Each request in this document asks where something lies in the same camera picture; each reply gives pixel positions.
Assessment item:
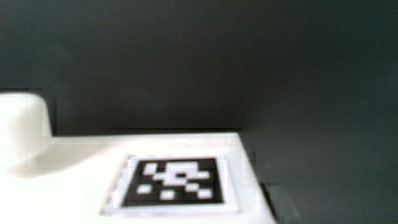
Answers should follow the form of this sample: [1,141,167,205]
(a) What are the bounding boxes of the white front drawer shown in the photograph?
[0,93,277,224]

